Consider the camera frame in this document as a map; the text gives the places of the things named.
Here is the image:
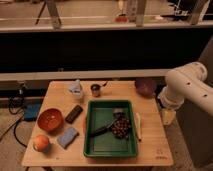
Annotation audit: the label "green plastic tray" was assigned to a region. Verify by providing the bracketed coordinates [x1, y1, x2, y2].
[83, 100, 138, 158]

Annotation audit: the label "blue box on floor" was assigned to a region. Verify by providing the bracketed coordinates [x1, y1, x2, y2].
[24, 103, 41, 121]

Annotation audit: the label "wooden fork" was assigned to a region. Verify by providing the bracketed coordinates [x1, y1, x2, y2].
[135, 113, 142, 142]

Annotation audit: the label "orange bowl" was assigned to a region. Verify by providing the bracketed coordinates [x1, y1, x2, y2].
[37, 108, 63, 133]

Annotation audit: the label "small metal cup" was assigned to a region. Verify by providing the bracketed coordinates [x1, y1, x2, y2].
[90, 84, 101, 97]

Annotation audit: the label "dark brown bar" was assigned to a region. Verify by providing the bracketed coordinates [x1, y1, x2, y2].
[65, 105, 83, 124]

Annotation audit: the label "blue sponge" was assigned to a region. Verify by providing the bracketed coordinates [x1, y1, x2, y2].
[57, 127, 79, 149]

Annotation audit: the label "apple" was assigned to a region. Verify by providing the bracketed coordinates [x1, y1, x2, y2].
[33, 135, 50, 152]

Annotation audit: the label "bunch of dark grapes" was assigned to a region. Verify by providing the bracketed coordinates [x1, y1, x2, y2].
[111, 117, 131, 139]

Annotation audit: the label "black handled spatula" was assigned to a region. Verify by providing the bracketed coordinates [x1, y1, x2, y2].
[90, 108, 125, 137]

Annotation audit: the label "purple bowl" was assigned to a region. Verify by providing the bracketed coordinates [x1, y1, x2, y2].
[135, 78, 157, 98]

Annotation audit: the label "black cables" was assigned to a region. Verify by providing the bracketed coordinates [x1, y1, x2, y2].
[0, 87, 28, 148]

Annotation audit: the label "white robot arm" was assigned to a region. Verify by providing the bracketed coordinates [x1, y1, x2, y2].
[158, 62, 213, 116]

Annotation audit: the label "wooden table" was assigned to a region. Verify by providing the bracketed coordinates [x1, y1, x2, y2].
[22, 81, 173, 167]

